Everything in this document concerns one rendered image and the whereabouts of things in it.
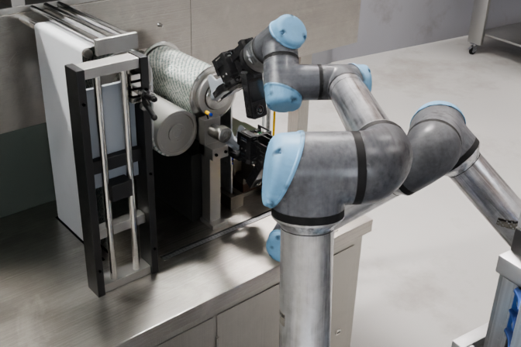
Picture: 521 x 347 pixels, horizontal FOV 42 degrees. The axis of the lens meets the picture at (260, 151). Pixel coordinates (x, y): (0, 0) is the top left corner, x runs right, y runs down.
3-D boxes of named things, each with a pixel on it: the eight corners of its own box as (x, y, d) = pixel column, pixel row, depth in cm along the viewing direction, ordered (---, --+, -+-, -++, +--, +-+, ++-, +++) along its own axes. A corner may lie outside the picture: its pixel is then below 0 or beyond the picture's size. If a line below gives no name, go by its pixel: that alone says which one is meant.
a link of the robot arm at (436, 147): (470, 178, 131) (282, 276, 155) (472, 154, 140) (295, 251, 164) (435, 132, 129) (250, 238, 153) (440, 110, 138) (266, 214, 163)
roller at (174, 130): (157, 161, 167) (156, 117, 162) (107, 127, 185) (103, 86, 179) (198, 149, 174) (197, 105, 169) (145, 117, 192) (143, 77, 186)
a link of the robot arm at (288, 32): (279, 43, 136) (277, 6, 139) (251, 65, 145) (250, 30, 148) (311, 51, 140) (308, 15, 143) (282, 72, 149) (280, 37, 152)
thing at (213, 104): (226, 111, 175) (203, 109, 169) (222, 108, 176) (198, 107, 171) (233, 83, 173) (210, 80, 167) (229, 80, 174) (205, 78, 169)
